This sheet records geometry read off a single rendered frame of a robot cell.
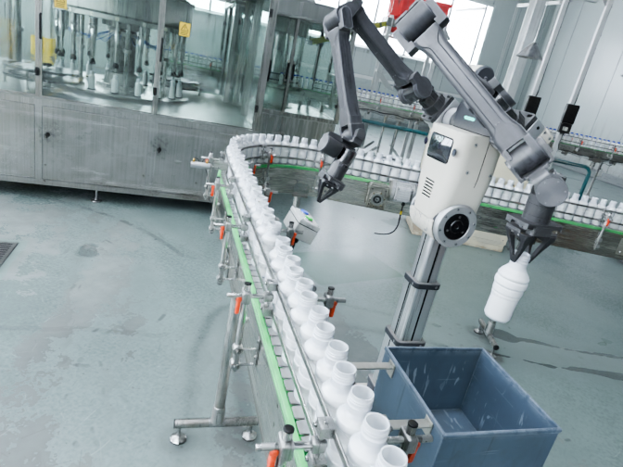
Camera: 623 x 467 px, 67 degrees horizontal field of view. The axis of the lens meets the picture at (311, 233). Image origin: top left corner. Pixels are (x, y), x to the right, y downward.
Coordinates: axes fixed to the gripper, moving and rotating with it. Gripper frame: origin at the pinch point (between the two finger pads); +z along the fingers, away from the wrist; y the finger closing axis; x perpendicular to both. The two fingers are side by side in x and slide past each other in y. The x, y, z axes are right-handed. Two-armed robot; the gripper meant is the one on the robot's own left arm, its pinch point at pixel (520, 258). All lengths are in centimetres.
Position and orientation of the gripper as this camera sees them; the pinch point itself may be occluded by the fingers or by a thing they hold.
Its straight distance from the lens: 114.7
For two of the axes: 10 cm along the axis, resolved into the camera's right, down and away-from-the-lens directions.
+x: -2.9, -3.8, 8.8
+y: 9.4, 0.6, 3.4
